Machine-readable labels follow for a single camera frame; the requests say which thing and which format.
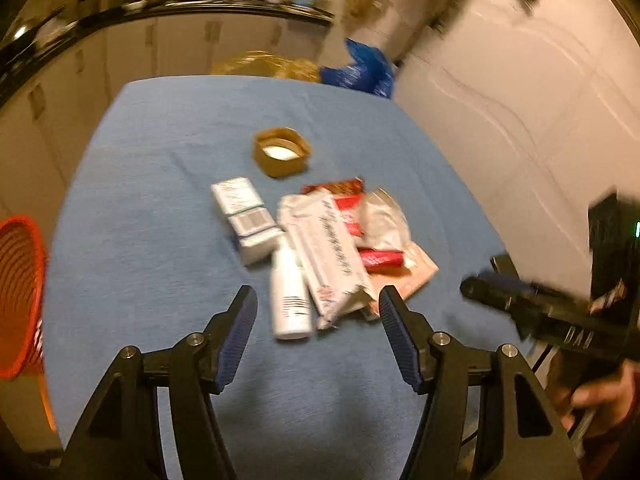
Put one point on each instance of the black kitchen countertop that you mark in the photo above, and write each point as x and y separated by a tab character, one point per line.
225	7

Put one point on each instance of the clear crumpled plastic bag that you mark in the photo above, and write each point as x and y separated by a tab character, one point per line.
385	220

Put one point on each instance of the red-brown snack wrapper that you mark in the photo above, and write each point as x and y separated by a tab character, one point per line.
340	189

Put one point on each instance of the pink card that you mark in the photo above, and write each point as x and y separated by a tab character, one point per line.
420	275

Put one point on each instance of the white medicine box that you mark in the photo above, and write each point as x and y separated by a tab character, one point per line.
235	195

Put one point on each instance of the grey kitchen cabinets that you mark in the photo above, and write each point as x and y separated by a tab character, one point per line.
185	45

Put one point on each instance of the orange stool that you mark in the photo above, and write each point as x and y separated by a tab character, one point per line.
49	405

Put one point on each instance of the red packet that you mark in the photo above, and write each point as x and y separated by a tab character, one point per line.
380	260

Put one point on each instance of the yellow plastic bag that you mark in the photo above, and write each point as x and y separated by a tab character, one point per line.
265	65

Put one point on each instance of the blue plastic bag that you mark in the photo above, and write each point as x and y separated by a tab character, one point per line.
365	70

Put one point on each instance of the person's right forearm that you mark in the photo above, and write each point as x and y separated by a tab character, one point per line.
620	442

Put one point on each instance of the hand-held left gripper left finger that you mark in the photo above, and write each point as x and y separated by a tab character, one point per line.
235	340

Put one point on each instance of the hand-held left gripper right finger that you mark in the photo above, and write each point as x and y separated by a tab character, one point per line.
400	345

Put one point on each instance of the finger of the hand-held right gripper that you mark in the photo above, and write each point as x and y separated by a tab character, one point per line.
495	290

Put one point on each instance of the person's right hand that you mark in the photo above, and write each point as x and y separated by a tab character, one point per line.
600	395

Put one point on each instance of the white plastic bottle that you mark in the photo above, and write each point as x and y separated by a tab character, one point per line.
290	305

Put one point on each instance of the red plastic basket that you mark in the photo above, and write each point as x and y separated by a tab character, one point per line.
20	300

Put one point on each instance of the blue tablecloth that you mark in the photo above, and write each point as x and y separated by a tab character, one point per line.
150	185

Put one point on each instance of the white blue small box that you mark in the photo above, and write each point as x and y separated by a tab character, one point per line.
257	237

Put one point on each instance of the long white packet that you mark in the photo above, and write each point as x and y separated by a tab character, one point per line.
325	255

